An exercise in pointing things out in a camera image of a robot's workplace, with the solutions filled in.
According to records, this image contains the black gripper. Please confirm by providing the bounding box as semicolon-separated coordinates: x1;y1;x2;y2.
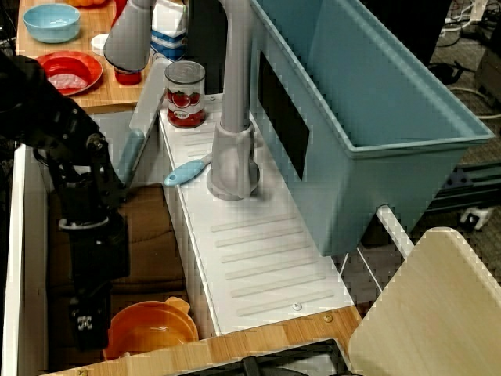
58;215;132;352

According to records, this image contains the orange toy pot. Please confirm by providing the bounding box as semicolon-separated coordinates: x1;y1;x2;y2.
102;295;201;362

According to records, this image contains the white toy sink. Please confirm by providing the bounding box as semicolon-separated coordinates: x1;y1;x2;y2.
3;93;355;376

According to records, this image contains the wooden stove counter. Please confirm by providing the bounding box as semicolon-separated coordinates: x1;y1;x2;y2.
38;305;363;376

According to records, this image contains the black stove grate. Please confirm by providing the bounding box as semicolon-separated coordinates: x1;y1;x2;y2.
164;338;353;376

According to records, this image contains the wooden food counter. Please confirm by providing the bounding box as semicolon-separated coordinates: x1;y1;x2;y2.
16;0;162;115

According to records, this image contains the tomato can grey lid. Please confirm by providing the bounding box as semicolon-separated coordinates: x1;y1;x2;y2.
164;60;207;129

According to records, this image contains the pink toy ham slice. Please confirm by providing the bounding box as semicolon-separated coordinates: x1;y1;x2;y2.
47;71;88;90

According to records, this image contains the grey toy faucet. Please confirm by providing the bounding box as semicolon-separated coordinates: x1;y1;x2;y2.
103;0;261;203

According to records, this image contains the red plate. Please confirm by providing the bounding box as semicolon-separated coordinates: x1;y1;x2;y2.
34;50;104;96

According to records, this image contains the white round lid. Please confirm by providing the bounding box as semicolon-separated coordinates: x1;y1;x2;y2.
90;33;111;56

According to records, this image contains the toy milk carton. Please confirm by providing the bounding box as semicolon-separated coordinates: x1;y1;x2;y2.
150;0;189;62

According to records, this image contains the light blue bowl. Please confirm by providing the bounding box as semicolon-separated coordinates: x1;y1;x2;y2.
22;3;82;45

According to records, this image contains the orange toy bell pepper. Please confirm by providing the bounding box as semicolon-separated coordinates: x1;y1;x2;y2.
63;0;115;9

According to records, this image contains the pale plywood board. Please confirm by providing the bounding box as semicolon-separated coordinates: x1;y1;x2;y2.
348;226;501;376

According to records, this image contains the teal plastic bin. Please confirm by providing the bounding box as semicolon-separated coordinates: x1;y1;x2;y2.
250;0;496;258

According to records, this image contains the small white black device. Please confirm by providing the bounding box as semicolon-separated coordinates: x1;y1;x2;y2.
459;204;496;230

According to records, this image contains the light blue brush handle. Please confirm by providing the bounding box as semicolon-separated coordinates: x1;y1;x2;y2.
163;153;214;187

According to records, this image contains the white wire rack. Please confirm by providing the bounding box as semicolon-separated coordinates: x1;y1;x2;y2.
337;204;416;295

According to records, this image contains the aluminium extrusion rail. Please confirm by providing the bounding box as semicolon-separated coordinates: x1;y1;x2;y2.
426;164;501;215

